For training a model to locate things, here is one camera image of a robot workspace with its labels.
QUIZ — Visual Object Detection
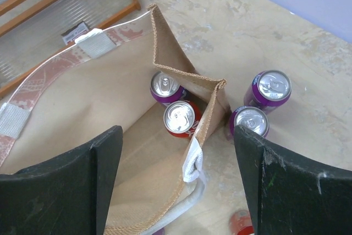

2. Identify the purple soda can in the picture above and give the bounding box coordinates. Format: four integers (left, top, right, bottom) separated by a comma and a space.
244, 70, 292, 114
224, 106, 270, 141
150, 71, 190, 107
152, 227, 165, 235

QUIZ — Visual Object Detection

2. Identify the red cola can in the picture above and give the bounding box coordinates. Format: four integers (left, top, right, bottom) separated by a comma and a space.
229, 210, 254, 235
163, 100, 202, 138

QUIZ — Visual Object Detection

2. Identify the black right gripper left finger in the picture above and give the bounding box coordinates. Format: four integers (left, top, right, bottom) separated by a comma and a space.
1, 125, 123, 234

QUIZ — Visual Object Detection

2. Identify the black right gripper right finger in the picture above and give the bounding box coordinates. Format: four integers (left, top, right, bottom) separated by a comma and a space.
234, 125, 351, 234

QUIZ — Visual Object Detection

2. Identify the orange wooden framed tray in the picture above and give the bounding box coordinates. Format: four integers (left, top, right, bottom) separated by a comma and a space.
1, 0, 141, 97

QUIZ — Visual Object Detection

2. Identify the brown canvas tote bag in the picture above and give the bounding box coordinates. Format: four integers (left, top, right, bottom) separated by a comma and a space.
1, 4, 229, 234

